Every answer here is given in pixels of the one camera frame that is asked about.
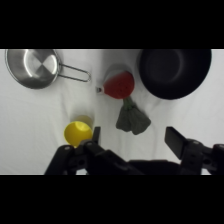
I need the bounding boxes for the black bowl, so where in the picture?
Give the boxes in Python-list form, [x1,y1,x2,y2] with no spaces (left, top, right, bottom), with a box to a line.
[137,49,213,101]

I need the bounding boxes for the steel saucepan with wire handle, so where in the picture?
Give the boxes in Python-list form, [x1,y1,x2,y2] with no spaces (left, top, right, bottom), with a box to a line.
[4,49,92,90]

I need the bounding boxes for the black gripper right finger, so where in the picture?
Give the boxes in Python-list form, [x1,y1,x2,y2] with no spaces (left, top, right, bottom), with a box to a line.
[164,126,224,176]

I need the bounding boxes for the red plush toy green leaves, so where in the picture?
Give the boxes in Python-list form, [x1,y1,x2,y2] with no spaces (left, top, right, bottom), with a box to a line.
[96,70,152,136]

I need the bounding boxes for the yellow plastic cup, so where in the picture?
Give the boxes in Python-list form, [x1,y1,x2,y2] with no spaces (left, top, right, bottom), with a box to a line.
[63,114,95,148]

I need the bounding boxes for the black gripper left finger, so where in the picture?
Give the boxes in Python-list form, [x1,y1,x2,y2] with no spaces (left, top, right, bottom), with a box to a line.
[44,125,144,176]

